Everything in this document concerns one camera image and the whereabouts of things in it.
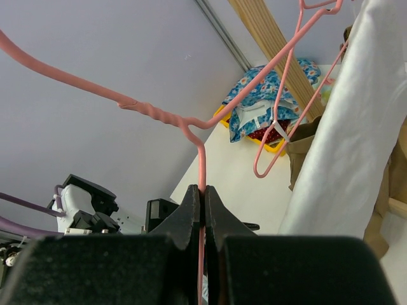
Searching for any wooden clothes rack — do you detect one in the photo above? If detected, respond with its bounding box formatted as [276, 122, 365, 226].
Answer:
[227, 0, 407, 220]

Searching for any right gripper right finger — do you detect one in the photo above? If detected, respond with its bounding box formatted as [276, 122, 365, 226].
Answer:
[204, 186, 396, 304]

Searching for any pastel floral garment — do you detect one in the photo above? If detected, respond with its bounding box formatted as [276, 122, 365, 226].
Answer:
[317, 77, 336, 106]

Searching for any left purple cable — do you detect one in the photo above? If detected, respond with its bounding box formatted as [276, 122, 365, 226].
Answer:
[0, 184, 67, 239]

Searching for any blue floral garment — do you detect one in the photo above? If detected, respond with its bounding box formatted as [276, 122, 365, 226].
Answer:
[222, 58, 322, 143]

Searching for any brown skirt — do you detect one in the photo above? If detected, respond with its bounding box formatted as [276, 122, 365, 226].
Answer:
[286, 25, 407, 260]

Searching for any white cloth garment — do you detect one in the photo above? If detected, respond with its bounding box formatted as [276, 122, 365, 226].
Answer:
[278, 0, 407, 238]

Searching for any red polka dot garment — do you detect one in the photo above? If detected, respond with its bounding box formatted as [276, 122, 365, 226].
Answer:
[248, 119, 291, 145]

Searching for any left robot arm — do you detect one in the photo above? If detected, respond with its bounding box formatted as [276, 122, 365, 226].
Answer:
[1, 175, 259, 262]

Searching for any pink hanger with brown skirt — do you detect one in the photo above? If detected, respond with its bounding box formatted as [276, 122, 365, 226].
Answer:
[252, 37, 350, 179]

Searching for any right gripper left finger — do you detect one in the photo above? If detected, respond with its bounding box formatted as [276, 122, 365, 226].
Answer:
[1, 185, 200, 304]

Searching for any yellow plastic tray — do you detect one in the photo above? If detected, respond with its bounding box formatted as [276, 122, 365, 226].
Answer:
[219, 112, 285, 154]

